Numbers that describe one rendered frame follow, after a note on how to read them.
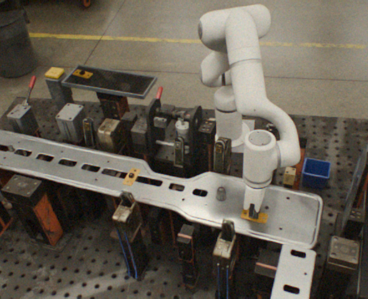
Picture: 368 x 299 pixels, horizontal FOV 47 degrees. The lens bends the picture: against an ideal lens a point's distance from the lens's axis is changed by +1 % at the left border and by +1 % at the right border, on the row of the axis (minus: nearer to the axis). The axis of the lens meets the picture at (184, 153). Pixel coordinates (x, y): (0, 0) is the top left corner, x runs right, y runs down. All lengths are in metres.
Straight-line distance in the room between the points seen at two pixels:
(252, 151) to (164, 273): 0.70
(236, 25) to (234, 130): 0.79
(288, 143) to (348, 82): 2.66
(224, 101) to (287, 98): 1.78
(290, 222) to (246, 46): 0.58
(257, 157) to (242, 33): 0.34
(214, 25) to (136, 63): 2.76
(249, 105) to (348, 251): 0.50
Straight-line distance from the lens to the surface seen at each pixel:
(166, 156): 1.66
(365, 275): 1.32
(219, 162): 1.55
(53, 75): 1.89
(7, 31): 4.04
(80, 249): 1.79
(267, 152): 1.14
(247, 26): 1.22
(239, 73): 1.19
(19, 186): 1.63
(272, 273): 1.33
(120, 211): 1.41
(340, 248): 1.32
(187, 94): 3.60
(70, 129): 1.73
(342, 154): 2.10
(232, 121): 1.88
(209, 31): 1.36
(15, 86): 4.15
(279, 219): 1.42
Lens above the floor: 2.13
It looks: 44 degrees down
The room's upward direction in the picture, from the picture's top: 6 degrees counter-clockwise
